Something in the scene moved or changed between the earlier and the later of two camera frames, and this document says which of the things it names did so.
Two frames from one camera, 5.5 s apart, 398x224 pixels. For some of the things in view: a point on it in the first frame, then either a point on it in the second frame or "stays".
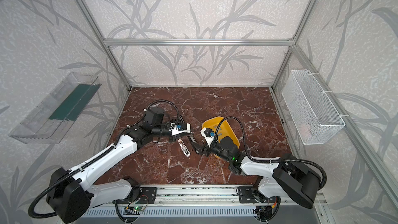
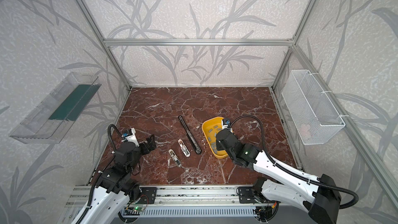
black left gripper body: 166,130 to 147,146
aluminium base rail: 203,195 stays
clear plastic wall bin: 52,120 stays
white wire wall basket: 315,121 stays
